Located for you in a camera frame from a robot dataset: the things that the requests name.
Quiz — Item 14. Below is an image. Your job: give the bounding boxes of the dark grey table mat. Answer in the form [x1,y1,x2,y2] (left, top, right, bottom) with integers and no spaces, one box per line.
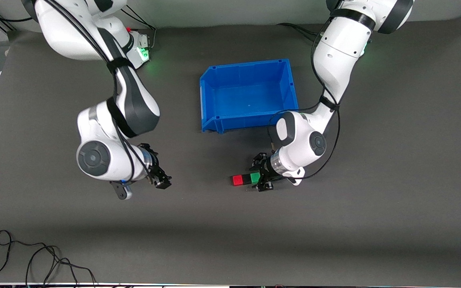
[0,16,461,285]

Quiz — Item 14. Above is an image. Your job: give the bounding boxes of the blue plastic storage bin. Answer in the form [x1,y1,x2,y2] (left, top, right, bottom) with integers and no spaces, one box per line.
[199,58,299,134]

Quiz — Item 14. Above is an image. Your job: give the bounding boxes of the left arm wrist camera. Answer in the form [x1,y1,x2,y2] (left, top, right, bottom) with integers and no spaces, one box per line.
[286,167,306,186]

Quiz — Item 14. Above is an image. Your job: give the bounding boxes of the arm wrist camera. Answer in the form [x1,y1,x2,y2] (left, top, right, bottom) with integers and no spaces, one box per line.
[286,167,306,186]
[110,181,133,200]

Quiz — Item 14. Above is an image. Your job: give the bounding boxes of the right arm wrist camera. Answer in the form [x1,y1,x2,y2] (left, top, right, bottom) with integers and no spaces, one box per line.
[110,181,133,200]

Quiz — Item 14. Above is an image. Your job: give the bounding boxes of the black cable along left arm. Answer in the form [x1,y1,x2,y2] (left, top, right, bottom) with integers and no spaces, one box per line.
[268,14,341,180]

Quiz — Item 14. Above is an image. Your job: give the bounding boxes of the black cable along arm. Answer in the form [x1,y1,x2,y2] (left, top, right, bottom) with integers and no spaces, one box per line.
[0,0,153,184]
[268,14,341,180]

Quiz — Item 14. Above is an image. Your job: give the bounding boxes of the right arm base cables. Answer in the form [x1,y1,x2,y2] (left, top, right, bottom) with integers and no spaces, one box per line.
[120,8,157,50]

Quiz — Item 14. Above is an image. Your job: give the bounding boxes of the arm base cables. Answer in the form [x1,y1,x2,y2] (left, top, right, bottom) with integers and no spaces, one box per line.
[120,8,157,50]
[277,23,323,40]

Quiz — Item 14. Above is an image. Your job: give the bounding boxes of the black cable along right arm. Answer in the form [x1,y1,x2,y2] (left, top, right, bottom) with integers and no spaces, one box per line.
[0,0,153,184]

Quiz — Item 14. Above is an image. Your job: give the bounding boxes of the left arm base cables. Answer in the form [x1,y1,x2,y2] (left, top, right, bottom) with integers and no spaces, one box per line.
[277,23,323,40]

